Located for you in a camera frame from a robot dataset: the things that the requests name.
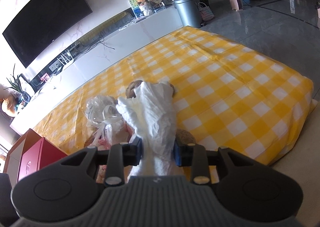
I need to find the white cloth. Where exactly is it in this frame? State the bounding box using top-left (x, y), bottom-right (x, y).
top-left (116, 81), bottom-right (183, 179)

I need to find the brown knitted soft toy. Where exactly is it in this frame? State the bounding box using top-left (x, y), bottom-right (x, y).
top-left (125, 80), bottom-right (175, 101)

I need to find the red square box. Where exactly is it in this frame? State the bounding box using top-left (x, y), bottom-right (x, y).
top-left (3, 129), bottom-right (67, 186)

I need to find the clear gift bag with ribbon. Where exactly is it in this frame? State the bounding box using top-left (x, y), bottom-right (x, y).
top-left (85, 95), bottom-right (123, 140)

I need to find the pink fluffy cloth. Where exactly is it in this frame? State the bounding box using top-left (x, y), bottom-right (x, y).
top-left (93, 120), bottom-right (135, 150)

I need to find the yellow checkered tablecloth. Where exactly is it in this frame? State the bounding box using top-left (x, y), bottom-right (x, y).
top-left (32, 26), bottom-right (315, 166)

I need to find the orange acorn shaped vase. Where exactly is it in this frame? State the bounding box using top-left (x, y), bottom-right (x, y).
top-left (1, 90), bottom-right (17, 117)

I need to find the green aloe plant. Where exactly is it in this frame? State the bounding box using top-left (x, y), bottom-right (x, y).
top-left (7, 66), bottom-right (31, 105)

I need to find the white marble tv cabinet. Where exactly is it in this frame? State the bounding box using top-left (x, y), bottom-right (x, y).
top-left (10, 7), bottom-right (183, 135)

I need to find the white wifi router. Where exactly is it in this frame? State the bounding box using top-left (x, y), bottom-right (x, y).
top-left (57, 50), bottom-right (74, 70)

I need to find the woven basket bag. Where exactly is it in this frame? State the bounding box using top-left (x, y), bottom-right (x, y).
top-left (197, 2), bottom-right (214, 22)

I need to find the pink small heater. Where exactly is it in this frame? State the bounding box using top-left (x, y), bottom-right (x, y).
top-left (229, 0), bottom-right (244, 11)

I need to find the grey metal trash bin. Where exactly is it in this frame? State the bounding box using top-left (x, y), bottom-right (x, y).
top-left (173, 0), bottom-right (202, 28)

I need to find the black cable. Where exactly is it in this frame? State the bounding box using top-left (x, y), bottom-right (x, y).
top-left (75, 30), bottom-right (116, 54)

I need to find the black wall television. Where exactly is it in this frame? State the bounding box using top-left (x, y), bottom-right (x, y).
top-left (3, 0), bottom-right (92, 68)

